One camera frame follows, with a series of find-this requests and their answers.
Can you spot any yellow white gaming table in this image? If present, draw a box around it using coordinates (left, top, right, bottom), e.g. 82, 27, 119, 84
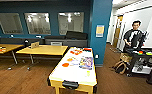
47, 46, 98, 94

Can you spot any grey sofa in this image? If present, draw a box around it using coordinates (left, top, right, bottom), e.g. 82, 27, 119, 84
43, 30, 89, 48

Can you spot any blue rimmed white bowl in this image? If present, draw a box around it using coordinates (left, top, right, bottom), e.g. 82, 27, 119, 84
72, 59, 81, 67

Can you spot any colourful patterned flat box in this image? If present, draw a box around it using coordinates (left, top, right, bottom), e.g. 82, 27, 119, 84
79, 56, 94, 71

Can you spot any white rectangular panel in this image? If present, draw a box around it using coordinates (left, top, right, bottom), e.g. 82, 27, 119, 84
50, 41, 64, 47

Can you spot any interior glass window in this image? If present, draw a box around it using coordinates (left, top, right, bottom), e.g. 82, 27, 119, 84
57, 11, 86, 36
23, 12, 52, 36
0, 12, 24, 35

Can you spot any long yellow table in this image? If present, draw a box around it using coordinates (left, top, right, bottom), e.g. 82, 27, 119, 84
0, 43, 25, 65
15, 44, 70, 65

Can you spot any small tan box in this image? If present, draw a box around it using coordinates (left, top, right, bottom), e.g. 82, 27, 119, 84
29, 41, 41, 50

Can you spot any light wooden door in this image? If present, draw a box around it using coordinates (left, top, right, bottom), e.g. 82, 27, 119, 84
112, 14, 124, 48

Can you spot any brown backpack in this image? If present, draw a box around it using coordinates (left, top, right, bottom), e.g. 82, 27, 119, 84
112, 59, 130, 75

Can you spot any cardboard box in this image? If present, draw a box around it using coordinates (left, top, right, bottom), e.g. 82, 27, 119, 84
119, 52, 134, 63

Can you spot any man in black shirt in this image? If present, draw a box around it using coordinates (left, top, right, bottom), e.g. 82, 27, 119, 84
122, 20, 149, 51

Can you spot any orange round object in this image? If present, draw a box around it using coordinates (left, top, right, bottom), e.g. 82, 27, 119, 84
137, 50, 144, 55

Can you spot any black wheeled cart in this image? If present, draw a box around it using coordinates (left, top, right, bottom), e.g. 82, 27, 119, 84
125, 43, 152, 77

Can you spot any green round object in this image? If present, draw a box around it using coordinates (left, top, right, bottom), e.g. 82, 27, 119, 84
145, 50, 152, 56

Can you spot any white wall outlet plate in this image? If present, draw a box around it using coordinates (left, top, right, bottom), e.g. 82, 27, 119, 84
94, 53, 100, 60

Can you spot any beige framed wall sign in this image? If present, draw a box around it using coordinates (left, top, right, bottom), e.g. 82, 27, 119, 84
95, 24, 106, 39

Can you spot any white wall outlet strip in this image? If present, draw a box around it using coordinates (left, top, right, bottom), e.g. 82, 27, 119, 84
34, 34, 43, 39

